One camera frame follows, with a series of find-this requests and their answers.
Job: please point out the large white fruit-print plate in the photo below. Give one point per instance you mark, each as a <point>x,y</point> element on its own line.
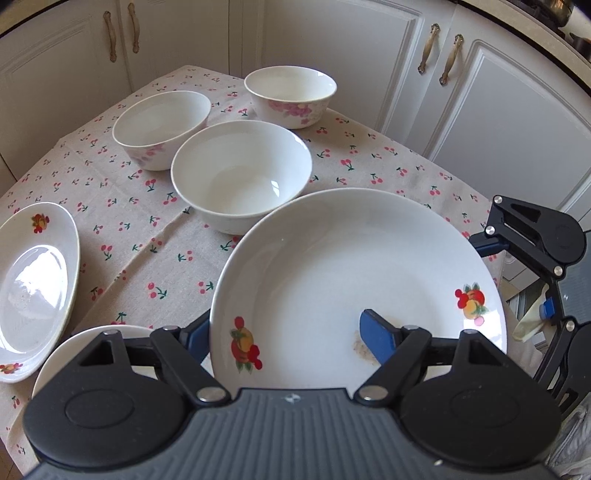
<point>323,277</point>

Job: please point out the white bowl small pink flowers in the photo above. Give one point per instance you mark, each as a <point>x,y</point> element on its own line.
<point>159,117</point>

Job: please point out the beige kitchen countertop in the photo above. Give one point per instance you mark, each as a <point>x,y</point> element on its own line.
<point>531,32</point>

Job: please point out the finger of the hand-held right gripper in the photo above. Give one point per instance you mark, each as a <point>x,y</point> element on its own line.
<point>547,308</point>
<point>489,245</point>

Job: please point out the dark cooking pot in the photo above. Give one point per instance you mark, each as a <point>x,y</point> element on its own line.
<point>558,9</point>

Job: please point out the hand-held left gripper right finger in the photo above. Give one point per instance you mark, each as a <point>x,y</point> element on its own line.
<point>376,334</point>

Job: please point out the cherry-print tablecloth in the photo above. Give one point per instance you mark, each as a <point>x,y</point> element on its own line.
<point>138,240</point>

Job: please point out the white cabinet door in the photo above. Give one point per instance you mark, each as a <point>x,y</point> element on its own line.
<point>194,37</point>
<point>521,124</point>
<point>351,60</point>
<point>55,74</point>

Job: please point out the pale crumpled cloth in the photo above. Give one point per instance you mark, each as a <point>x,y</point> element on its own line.
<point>531,318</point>

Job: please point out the white bowl large pink flowers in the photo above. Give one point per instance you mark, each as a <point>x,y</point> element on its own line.
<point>288,94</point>

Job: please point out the large plain white bowl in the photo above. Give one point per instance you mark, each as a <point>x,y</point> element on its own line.
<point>240,175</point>

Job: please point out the small white plate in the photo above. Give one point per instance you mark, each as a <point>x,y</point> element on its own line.
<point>60,355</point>

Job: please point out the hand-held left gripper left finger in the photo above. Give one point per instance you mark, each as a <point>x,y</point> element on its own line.
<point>197,341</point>

